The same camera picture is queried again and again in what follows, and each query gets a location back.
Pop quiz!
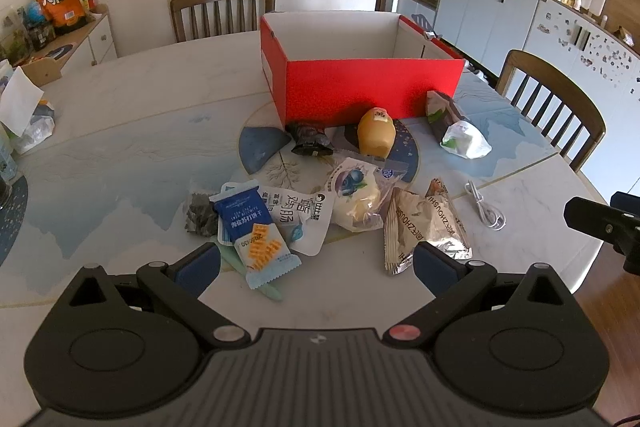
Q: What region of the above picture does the wooden chair far side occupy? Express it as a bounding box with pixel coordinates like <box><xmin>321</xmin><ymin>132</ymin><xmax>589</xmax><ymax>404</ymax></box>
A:
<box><xmin>169</xmin><ymin>0</ymin><xmax>276</xmax><ymax>42</ymax></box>

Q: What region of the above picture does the wooden chair right side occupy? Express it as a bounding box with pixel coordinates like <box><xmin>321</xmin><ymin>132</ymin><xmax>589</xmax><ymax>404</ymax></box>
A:
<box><xmin>496</xmin><ymin>50</ymin><xmax>606</xmax><ymax>172</ymax></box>

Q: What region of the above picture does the dark blue tissue pack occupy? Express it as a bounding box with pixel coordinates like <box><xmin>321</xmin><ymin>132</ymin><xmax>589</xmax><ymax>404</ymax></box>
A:
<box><xmin>425</xmin><ymin>91</ymin><xmax>491</xmax><ymax>159</ymax></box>

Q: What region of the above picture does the red cardboard box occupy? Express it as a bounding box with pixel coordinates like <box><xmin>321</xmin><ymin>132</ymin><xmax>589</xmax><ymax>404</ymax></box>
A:
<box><xmin>259</xmin><ymin>11</ymin><xmax>464</xmax><ymax>128</ymax></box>

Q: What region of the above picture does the white usb cable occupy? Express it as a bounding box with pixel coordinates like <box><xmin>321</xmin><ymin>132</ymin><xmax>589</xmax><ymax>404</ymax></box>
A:
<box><xmin>463</xmin><ymin>180</ymin><xmax>508</xmax><ymax>232</ymax></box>

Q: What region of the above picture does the white tissue paper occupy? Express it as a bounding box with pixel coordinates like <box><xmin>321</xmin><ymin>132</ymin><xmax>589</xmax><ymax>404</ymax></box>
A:
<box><xmin>0</xmin><ymin>67</ymin><xmax>43</xmax><ymax>136</ymax></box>

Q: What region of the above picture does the small black snack packet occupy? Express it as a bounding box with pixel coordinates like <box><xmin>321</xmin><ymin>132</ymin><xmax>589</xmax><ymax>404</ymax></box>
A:
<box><xmin>285</xmin><ymin>122</ymin><xmax>334</xmax><ymax>156</ymax></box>

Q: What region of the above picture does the white drawer sideboard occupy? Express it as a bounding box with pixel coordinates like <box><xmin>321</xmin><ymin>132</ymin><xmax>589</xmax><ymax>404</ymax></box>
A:
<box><xmin>22</xmin><ymin>4</ymin><xmax>118</xmax><ymax>87</ymax></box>

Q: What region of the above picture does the dark crumpled wrapper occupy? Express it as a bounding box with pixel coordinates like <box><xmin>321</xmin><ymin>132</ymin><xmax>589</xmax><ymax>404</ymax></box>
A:
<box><xmin>184</xmin><ymin>193</ymin><xmax>218</xmax><ymax>237</ymax></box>

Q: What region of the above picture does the round placemat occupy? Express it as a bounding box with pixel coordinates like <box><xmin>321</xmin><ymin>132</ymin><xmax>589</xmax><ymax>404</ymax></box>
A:
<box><xmin>238</xmin><ymin>102</ymin><xmax>420</xmax><ymax>194</ymax></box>

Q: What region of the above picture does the white chicken sausage pouch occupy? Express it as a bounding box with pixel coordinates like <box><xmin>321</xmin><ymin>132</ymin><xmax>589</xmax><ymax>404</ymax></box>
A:
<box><xmin>259</xmin><ymin>185</ymin><xmax>335</xmax><ymax>257</ymax></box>

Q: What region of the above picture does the teal green toothbrush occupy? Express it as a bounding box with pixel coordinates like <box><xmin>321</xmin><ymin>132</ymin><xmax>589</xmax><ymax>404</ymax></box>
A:
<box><xmin>214</xmin><ymin>235</ymin><xmax>284</xmax><ymax>303</ymax></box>

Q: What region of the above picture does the wooden chair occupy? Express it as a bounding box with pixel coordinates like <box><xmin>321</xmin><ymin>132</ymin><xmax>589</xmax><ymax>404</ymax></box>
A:
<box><xmin>496</xmin><ymin>50</ymin><xmax>606</xmax><ymax>172</ymax></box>
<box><xmin>169</xmin><ymin>0</ymin><xmax>276</xmax><ymax>42</ymax></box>

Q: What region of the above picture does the blue cracker packet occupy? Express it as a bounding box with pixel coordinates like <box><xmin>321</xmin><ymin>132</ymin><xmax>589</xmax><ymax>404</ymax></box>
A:
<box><xmin>209</xmin><ymin>180</ymin><xmax>302</xmax><ymax>289</ymax></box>

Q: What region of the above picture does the blueberry pastry clear pack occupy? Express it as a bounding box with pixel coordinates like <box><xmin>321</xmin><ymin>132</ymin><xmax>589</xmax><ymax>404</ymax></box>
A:
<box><xmin>324</xmin><ymin>153</ymin><xmax>409</xmax><ymax>233</ymax></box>

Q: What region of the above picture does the silver brown snack bag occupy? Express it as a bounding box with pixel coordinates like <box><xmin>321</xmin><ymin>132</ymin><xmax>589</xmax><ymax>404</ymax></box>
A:
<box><xmin>383</xmin><ymin>178</ymin><xmax>472</xmax><ymax>275</ymax></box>

